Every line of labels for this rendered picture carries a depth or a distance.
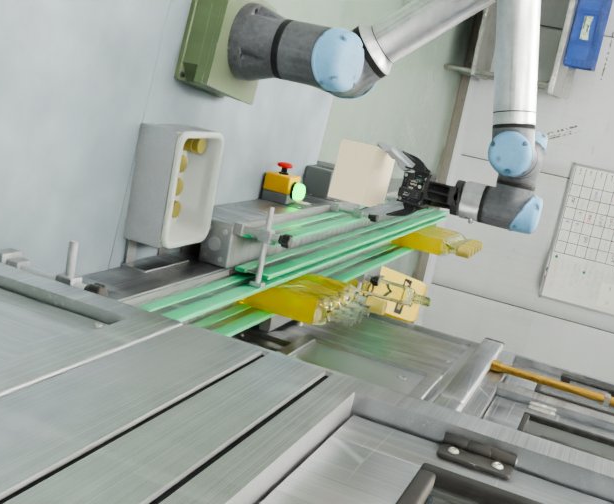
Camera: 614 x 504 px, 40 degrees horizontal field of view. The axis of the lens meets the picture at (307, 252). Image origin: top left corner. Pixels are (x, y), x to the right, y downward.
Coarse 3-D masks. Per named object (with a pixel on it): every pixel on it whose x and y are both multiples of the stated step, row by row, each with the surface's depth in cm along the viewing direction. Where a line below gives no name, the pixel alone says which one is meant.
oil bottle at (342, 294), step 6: (294, 282) 191; (300, 282) 190; (306, 282) 191; (312, 282) 192; (318, 282) 194; (318, 288) 189; (324, 288) 189; (330, 288) 190; (336, 288) 191; (336, 294) 187; (342, 294) 188; (348, 294) 190; (342, 300) 187; (348, 300) 188
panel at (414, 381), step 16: (304, 336) 201; (288, 352) 187; (304, 352) 191; (320, 352) 193; (336, 352) 196; (352, 352) 198; (368, 352) 198; (336, 368) 185; (352, 368) 187; (368, 368) 189; (384, 368) 191; (400, 368) 194; (416, 368) 194; (384, 384) 181; (400, 384) 183; (416, 384) 185; (432, 384) 185
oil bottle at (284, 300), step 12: (276, 288) 180; (288, 288) 181; (240, 300) 183; (252, 300) 182; (264, 300) 181; (276, 300) 180; (288, 300) 179; (300, 300) 178; (312, 300) 177; (324, 300) 178; (276, 312) 180; (288, 312) 179; (300, 312) 178; (312, 312) 177; (324, 312) 176; (312, 324) 178
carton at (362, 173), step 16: (352, 144) 169; (368, 144) 168; (352, 160) 169; (368, 160) 168; (384, 160) 175; (336, 176) 170; (352, 176) 169; (368, 176) 168; (384, 176) 178; (336, 192) 170; (352, 192) 169; (368, 192) 170; (384, 192) 181
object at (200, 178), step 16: (208, 144) 169; (176, 160) 154; (192, 160) 170; (208, 160) 169; (176, 176) 155; (192, 176) 171; (208, 176) 170; (192, 192) 171; (208, 192) 170; (192, 208) 172; (208, 208) 171; (176, 224) 173; (192, 224) 172; (208, 224) 172; (176, 240) 162; (192, 240) 167
